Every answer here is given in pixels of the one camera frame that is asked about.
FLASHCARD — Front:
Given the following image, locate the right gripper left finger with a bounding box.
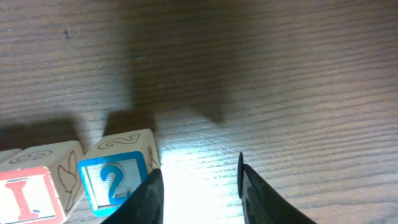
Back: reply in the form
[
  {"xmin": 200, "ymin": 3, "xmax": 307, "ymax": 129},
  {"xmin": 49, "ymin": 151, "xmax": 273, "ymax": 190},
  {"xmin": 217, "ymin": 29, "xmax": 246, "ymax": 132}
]
[{"xmin": 101, "ymin": 169, "xmax": 164, "ymax": 224}]

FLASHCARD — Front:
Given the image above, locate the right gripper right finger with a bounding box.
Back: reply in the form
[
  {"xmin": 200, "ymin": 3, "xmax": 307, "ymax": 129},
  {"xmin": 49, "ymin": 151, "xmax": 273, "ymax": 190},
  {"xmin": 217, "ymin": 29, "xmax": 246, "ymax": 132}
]
[{"xmin": 237, "ymin": 153, "xmax": 315, "ymax": 224}]

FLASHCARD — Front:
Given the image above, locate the red A block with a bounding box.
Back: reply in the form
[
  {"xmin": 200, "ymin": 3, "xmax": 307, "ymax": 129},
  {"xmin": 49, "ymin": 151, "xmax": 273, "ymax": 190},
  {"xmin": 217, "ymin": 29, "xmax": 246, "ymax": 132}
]
[{"xmin": 0, "ymin": 149, "xmax": 22, "ymax": 163}]

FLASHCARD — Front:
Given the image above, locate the red I block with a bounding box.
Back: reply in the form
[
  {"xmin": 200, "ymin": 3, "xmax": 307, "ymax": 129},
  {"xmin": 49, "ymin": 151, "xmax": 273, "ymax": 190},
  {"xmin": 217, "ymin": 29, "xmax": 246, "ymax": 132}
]
[{"xmin": 1, "ymin": 141, "xmax": 84, "ymax": 224}]

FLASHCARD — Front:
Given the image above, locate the blue 2 block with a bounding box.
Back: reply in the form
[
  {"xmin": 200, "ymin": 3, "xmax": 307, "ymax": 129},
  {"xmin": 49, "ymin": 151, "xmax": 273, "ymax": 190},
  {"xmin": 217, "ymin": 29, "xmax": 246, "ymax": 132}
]
[{"xmin": 78, "ymin": 129, "xmax": 160, "ymax": 217}]

